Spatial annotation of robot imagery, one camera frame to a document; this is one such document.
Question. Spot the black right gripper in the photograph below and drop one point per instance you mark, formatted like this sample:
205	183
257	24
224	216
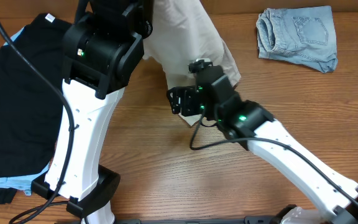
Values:
188	96

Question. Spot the beige cotton shorts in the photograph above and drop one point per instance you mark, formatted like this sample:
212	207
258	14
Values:
183	32

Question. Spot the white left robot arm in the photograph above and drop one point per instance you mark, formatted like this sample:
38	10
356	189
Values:
101	50

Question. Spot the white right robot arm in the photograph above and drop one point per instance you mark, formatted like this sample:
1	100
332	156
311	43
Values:
256	130

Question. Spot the folded blue denim shorts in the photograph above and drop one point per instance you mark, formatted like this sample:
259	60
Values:
303	36

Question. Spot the black t-shirt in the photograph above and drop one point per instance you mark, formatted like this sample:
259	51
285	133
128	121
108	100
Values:
41	42

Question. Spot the light blue garment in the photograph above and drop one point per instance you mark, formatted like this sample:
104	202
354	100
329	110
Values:
29	119

